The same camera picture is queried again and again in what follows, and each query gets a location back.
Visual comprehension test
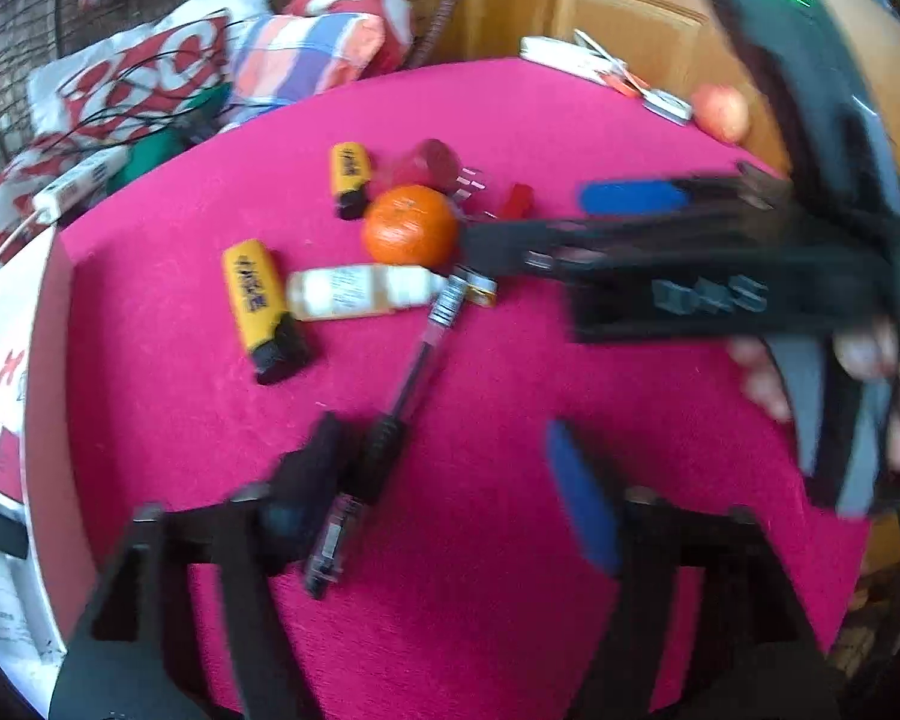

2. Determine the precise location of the white power bank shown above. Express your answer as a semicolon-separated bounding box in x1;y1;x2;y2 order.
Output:
519;36;608;80

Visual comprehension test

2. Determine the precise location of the square red white cushion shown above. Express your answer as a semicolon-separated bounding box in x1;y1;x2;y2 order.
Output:
56;11;233;143

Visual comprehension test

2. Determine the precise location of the round red white cushion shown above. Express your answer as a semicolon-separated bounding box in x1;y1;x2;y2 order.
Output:
281;0;415;76

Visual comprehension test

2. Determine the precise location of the small white bottle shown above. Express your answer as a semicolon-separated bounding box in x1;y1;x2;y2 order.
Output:
285;262;451;322

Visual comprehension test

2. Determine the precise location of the white charging cable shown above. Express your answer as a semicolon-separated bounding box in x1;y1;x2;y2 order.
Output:
574;28;631;72

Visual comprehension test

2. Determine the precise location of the black cable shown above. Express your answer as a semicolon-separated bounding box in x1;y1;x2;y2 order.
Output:
67;15;233;143

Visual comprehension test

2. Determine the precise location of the magenta tablecloth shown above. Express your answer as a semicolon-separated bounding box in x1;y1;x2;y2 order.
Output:
22;56;875;720

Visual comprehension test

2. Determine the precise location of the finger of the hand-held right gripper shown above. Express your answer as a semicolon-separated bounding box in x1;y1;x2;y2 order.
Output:
457;210;796;282
577;161;796;222

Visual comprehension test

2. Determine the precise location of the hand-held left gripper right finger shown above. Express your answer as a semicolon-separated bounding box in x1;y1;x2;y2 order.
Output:
544;420;845;720

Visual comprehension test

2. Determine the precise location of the wooden folding door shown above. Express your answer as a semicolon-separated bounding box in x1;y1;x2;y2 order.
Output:
420;0;900;593

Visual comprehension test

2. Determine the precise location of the yellow black lighter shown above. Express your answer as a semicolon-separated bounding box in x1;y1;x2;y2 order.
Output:
328;141;372;222
221;238;312;387

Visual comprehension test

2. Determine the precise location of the red translucent plastic object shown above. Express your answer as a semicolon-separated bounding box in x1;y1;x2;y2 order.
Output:
394;139;462;192

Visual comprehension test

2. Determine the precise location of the white wireless charger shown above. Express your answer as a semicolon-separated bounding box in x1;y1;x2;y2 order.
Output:
643;88;695;125

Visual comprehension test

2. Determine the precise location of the green cloth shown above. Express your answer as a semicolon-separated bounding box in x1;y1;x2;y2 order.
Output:
109;86;230;192

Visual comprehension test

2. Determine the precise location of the black pen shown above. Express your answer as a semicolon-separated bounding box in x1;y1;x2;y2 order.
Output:
352;266;475;507

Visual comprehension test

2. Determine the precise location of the person's right hand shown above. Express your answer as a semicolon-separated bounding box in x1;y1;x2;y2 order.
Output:
726;319;900;477

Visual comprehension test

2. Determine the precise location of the white tray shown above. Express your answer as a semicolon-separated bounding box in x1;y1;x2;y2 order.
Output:
0;225;68;713

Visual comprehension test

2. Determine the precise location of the long red white cushion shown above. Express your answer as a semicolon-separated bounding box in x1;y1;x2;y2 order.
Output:
0;135;83;293

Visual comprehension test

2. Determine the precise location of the red apple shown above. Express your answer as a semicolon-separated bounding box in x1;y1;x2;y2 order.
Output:
691;84;751;145

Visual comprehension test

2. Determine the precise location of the white power cord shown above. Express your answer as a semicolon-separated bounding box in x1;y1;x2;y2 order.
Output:
0;214;53;301

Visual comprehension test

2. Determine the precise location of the striped pastel cushion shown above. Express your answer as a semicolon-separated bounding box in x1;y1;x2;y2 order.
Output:
221;13;387;128

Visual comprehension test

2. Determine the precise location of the orange mandarin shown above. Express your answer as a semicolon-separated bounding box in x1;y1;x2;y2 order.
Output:
360;184;462;271

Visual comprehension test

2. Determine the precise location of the transparent plastic lighter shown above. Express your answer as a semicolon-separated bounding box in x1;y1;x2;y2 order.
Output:
304;491;365;601

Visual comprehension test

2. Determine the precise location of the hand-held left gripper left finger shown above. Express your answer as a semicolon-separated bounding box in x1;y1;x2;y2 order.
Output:
49;411;361;720

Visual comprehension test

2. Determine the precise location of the red lighter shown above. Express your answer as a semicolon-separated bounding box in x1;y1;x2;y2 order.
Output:
495;181;535;222

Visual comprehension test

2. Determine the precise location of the white power strip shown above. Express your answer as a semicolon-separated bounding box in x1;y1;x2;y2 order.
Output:
31;146;132;226

